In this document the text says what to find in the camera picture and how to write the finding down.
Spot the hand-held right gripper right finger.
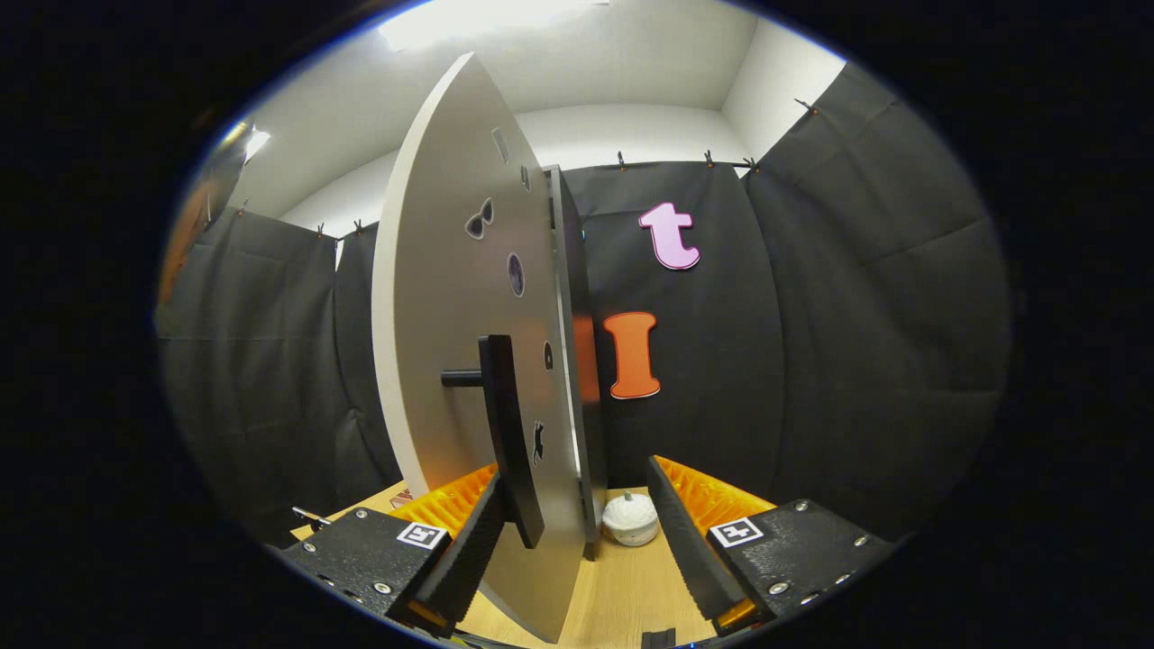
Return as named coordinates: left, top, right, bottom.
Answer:
left=645, top=453, right=896, bottom=637

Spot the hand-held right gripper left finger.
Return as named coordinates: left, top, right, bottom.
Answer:
left=269, top=463, right=508, bottom=638

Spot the black cabinet door handle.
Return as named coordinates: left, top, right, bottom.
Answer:
left=440, top=334, right=546, bottom=549

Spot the beige cabinet door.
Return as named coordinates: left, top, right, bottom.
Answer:
left=371, top=51, right=587, bottom=643

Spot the dark grey cabinet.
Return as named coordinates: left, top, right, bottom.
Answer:
left=545, top=165, right=609, bottom=560

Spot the white pumpkin ornament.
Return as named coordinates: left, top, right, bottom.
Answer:
left=601, top=490, right=660, bottom=548

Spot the black backdrop cloth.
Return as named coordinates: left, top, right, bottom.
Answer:
left=153, top=63, right=1011, bottom=546

